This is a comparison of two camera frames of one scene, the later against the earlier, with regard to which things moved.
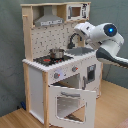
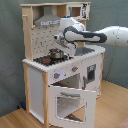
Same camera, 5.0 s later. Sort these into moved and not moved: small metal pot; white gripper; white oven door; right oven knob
Moved: white gripper
Not moved: small metal pot; right oven knob; white oven door
